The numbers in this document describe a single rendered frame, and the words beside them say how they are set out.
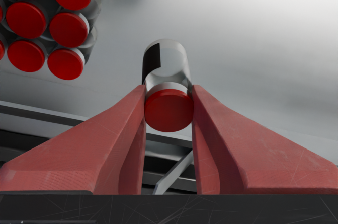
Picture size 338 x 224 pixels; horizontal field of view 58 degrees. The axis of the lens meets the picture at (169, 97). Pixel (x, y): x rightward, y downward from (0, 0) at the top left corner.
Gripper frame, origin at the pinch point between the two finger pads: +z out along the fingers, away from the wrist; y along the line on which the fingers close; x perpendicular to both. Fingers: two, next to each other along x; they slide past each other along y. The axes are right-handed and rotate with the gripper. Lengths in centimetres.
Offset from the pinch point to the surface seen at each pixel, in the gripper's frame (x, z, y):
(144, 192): 16.2, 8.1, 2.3
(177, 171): 13.0, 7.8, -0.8
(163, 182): 11.7, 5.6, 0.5
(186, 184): 16.0, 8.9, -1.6
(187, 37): 1.7, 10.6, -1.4
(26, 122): 9.8, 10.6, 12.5
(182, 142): 10.5, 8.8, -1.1
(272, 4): -0.7, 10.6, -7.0
